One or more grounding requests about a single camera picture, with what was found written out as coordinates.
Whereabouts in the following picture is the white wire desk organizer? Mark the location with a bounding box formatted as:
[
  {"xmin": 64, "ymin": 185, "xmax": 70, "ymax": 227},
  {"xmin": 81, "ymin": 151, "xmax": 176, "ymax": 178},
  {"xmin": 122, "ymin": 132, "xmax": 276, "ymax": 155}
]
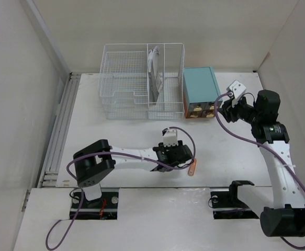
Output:
[{"xmin": 98, "ymin": 43, "xmax": 185, "ymax": 120}]

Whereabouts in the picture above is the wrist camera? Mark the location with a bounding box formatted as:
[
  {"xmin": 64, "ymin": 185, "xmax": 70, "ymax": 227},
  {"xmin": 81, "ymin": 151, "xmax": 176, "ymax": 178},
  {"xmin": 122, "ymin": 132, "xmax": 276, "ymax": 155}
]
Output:
[
  {"xmin": 162, "ymin": 128, "xmax": 178, "ymax": 147},
  {"xmin": 227, "ymin": 80, "xmax": 246, "ymax": 106}
]

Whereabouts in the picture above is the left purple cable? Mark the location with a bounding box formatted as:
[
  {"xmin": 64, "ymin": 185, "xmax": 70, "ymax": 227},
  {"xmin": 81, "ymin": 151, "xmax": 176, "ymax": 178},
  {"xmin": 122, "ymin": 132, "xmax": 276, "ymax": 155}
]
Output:
[{"xmin": 45, "ymin": 127, "xmax": 197, "ymax": 250}]

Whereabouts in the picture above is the aluminium rail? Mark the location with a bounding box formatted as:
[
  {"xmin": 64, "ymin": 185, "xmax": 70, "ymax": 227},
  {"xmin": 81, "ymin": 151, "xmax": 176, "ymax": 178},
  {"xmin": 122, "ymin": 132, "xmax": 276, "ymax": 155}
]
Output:
[{"xmin": 32, "ymin": 73, "xmax": 81, "ymax": 188}]

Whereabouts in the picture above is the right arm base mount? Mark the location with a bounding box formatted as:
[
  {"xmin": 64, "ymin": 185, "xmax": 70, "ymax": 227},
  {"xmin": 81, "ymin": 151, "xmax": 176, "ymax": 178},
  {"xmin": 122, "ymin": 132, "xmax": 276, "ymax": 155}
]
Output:
[{"xmin": 208, "ymin": 180, "xmax": 259, "ymax": 220}]

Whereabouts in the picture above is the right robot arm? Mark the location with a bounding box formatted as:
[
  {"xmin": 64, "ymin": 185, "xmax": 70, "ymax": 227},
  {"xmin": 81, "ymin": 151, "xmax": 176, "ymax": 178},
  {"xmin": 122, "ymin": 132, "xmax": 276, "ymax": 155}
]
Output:
[{"xmin": 215, "ymin": 90, "xmax": 305, "ymax": 241}]

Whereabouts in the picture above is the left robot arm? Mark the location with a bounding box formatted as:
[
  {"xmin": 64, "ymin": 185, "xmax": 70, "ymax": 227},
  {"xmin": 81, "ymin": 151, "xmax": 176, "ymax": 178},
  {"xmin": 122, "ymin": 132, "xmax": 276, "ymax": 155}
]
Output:
[{"xmin": 67, "ymin": 139, "xmax": 194, "ymax": 208}]

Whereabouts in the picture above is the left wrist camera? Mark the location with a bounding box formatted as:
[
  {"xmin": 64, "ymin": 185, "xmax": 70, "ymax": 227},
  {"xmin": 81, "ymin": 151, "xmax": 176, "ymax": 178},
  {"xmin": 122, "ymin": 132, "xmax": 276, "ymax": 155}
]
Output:
[{"xmin": 162, "ymin": 128, "xmax": 178, "ymax": 147}]

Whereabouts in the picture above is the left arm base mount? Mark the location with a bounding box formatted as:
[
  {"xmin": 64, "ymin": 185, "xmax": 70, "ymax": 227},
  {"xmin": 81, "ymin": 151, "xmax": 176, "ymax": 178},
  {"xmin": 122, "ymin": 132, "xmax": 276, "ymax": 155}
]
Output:
[{"xmin": 69, "ymin": 188, "xmax": 119, "ymax": 220}]

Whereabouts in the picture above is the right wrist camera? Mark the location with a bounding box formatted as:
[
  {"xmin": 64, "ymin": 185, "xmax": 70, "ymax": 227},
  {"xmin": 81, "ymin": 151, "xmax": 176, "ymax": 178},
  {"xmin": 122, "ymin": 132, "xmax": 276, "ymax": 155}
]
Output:
[{"xmin": 227, "ymin": 80, "xmax": 246, "ymax": 106}]

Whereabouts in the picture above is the purple cable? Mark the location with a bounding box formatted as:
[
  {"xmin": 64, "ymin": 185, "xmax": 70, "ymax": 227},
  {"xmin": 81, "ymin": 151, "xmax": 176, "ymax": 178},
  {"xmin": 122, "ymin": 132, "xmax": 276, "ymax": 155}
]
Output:
[
  {"xmin": 45, "ymin": 127, "xmax": 197, "ymax": 250},
  {"xmin": 214, "ymin": 90, "xmax": 305, "ymax": 249}
]

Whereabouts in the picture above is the teal drawer cabinet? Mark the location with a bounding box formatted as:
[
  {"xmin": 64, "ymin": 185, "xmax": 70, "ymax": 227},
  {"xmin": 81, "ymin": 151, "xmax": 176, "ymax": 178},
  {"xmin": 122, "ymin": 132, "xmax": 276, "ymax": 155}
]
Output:
[{"xmin": 183, "ymin": 66, "xmax": 222, "ymax": 119}]

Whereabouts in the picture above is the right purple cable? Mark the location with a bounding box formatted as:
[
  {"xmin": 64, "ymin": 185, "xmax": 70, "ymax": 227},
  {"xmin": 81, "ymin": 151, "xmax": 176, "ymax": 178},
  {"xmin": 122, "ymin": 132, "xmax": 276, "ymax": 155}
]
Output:
[{"xmin": 214, "ymin": 90, "xmax": 305, "ymax": 249}]

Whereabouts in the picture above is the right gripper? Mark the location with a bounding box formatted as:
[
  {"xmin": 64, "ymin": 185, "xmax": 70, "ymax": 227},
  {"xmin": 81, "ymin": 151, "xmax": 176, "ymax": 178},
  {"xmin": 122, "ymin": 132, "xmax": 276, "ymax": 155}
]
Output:
[{"xmin": 217, "ymin": 94, "xmax": 261, "ymax": 125}]

